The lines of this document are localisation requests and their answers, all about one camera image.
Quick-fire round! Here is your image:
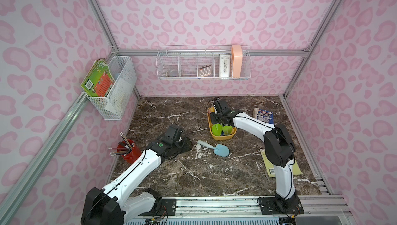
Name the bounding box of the red pencil cup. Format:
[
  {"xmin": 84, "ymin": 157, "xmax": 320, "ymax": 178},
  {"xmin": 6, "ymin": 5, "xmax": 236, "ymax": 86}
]
[{"xmin": 109, "ymin": 132, "xmax": 142, "ymax": 164}]

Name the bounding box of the white wire wall shelf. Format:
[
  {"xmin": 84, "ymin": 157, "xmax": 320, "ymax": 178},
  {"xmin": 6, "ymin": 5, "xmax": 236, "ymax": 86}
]
[{"xmin": 156, "ymin": 45, "xmax": 251, "ymax": 80}]

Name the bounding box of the white box on shelf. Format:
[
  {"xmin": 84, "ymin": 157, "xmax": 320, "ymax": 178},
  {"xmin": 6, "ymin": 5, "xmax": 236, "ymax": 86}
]
[{"xmin": 219, "ymin": 54, "xmax": 231, "ymax": 78}]

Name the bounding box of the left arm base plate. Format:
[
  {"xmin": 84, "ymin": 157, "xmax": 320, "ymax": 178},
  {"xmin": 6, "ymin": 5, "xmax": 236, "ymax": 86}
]
[{"xmin": 141, "ymin": 198, "xmax": 177, "ymax": 216}]

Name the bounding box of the yellow plastic storage box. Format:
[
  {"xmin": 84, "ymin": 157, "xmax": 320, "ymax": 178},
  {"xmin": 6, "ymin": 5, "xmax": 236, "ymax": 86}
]
[{"xmin": 207, "ymin": 107, "xmax": 237, "ymax": 141}]

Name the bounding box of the yellow-green booklet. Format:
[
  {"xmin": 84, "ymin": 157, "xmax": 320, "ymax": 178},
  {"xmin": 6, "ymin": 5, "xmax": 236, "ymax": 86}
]
[{"xmin": 260, "ymin": 149, "xmax": 303, "ymax": 178}]

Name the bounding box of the light blue shovel white handle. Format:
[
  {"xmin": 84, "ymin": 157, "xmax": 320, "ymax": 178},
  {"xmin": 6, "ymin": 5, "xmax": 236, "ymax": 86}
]
[{"xmin": 197, "ymin": 140, "xmax": 230, "ymax": 157}]

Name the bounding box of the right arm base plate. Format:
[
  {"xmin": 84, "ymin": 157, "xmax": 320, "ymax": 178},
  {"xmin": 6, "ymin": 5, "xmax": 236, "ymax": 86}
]
[{"xmin": 257, "ymin": 197, "xmax": 305, "ymax": 216}]

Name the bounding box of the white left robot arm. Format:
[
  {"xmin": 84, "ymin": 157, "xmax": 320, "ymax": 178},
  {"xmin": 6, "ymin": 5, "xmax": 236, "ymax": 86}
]
[{"xmin": 81, "ymin": 124, "xmax": 192, "ymax": 225}]

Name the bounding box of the large green shovel yellow handle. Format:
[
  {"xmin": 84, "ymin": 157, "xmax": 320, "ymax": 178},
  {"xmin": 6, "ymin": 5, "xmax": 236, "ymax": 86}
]
[{"xmin": 222, "ymin": 125, "xmax": 234, "ymax": 136}]

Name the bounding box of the white mesh wall basket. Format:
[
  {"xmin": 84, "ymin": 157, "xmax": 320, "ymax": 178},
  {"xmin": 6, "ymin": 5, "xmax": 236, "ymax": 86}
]
[{"xmin": 87, "ymin": 56, "xmax": 137, "ymax": 120}]

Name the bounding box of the green shovel blue-tipped handle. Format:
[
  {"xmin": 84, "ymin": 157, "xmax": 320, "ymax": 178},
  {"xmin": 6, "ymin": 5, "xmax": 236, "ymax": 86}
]
[{"xmin": 211, "ymin": 124, "xmax": 223, "ymax": 137}]

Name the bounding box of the green red book in basket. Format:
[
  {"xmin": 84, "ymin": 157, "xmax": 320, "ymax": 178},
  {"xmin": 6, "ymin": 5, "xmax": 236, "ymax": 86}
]
[{"xmin": 81, "ymin": 58, "xmax": 115, "ymax": 97}]

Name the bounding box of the small calculator on shelf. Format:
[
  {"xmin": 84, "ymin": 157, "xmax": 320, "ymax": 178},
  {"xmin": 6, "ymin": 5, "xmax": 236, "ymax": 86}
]
[{"xmin": 198, "ymin": 65, "xmax": 213, "ymax": 78}]

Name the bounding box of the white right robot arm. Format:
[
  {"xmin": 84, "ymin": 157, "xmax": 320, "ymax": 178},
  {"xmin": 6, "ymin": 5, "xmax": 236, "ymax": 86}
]
[{"xmin": 211, "ymin": 98, "xmax": 296, "ymax": 202}]

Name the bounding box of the pink box on shelf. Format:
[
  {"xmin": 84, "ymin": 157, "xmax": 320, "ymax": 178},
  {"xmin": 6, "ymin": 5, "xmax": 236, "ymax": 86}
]
[{"xmin": 231, "ymin": 45, "xmax": 243, "ymax": 78}]

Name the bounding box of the blue Macmillan paperback book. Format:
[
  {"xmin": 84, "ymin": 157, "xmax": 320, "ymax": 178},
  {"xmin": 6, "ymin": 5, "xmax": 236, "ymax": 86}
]
[{"xmin": 253, "ymin": 108, "xmax": 275, "ymax": 125}]

